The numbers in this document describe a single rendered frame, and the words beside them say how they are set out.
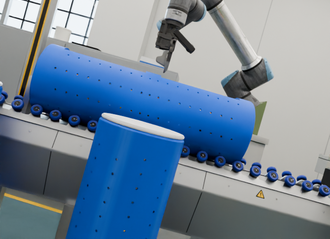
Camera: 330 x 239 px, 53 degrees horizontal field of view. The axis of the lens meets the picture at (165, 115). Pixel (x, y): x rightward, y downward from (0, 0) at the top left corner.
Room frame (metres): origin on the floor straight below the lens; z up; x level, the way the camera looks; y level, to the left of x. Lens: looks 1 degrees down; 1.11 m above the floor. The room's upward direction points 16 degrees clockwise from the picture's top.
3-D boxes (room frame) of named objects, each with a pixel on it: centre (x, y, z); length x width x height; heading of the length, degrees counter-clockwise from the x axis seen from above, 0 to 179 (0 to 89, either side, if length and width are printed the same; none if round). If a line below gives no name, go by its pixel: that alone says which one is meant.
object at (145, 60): (3.22, 0.26, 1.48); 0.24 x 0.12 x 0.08; 94
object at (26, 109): (1.38, 0.55, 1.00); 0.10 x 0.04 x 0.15; 3
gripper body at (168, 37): (1.40, 0.08, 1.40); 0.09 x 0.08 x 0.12; 93
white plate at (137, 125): (1.07, 0.06, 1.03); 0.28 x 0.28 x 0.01
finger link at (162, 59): (1.39, 0.07, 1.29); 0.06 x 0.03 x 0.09; 93
